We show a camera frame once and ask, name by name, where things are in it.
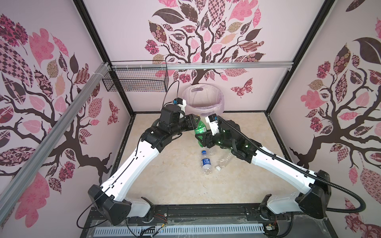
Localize aluminium horizontal back rail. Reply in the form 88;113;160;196
112;61;294;70

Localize green bottle yellow cap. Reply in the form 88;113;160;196
194;121;207;134

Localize white slotted cable duct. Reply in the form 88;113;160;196
92;224;265;238

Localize white ribbed waste bin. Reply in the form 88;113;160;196
192;114;218;123

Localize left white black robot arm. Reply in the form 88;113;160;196
88;105;200;226

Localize pink plastic bin liner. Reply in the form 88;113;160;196
182;84;225;117

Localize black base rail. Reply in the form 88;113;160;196
89;203;325;224

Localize black wire mesh basket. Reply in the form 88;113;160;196
102;59;169;92

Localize aluminium left side rail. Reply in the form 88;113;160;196
1;62;110;222

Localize clear crushed bottle white cap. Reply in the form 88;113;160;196
215;151;234;171

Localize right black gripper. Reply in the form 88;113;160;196
195;128;235;152

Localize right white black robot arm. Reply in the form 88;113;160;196
194;115;331;219

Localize black corrugated cable conduit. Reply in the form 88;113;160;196
217;115;366;213

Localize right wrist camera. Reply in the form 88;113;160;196
205;114;219;136

